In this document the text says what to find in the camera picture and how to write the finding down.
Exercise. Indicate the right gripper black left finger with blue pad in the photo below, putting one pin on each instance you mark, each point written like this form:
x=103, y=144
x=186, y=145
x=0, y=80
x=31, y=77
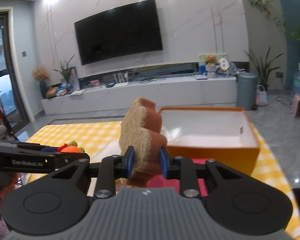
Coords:
x=81, y=172

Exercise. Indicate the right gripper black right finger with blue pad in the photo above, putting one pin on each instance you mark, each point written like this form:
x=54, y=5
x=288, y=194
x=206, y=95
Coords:
x=187, y=172

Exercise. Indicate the brown bread shaped sponge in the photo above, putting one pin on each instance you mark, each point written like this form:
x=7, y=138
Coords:
x=141, y=129

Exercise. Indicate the person's left hand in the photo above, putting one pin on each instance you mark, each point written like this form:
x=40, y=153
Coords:
x=4, y=191

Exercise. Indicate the red cube box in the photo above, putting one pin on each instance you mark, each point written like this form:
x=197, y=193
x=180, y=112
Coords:
x=158, y=182

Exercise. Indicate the yellow checkered tablecloth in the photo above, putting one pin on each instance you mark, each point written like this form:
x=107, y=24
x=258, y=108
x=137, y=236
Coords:
x=94, y=136

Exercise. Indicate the orange crochet carrot toy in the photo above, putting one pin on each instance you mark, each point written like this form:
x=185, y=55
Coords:
x=71, y=147

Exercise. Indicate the orange cardboard box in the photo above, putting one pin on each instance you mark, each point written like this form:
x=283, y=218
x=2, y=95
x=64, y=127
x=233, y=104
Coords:
x=221, y=133

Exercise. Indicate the purple fluffy blanket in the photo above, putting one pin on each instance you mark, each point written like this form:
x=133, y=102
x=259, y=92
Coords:
x=3, y=229

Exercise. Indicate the white marble tv cabinet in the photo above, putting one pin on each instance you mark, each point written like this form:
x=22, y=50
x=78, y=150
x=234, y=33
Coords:
x=173, y=91

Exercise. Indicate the white wifi router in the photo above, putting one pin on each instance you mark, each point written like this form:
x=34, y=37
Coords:
x=121, y=77

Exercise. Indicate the dried yellow flower vase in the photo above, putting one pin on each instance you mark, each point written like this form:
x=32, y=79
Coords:
x=40, y=74

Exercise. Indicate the green plant on cabinet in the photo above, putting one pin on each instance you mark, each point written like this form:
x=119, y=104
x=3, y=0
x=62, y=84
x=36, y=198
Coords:
x=66, y=71

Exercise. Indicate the pastel woven basket bag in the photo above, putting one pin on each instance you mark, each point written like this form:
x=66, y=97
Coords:
x=261, y=96

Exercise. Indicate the grey round trash bin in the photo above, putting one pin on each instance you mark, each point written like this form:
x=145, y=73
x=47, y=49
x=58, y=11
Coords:
x=246, y=90

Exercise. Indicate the teddy bear gift set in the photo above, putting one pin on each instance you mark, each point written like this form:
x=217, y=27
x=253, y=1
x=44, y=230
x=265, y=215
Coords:
x=213, y=65

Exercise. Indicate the green potted floor plant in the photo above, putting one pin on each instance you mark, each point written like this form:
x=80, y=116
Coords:
x=263, y=66

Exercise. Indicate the pink small heater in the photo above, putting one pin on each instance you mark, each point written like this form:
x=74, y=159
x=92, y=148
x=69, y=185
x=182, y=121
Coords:
x=296, y=106

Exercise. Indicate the hanging ivy vine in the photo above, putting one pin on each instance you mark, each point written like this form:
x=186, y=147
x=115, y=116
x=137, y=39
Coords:
x=265, y=7

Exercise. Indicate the black wall television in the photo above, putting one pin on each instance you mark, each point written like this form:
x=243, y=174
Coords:
x=126, y=30

